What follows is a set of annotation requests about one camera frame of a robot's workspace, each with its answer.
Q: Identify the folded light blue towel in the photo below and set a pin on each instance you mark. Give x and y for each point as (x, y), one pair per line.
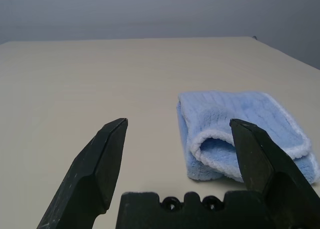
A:
(225, 109)

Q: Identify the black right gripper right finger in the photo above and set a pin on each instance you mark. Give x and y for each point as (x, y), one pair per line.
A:
(270, 169)

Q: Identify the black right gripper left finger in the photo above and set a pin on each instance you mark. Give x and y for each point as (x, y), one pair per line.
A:
(100, 164)

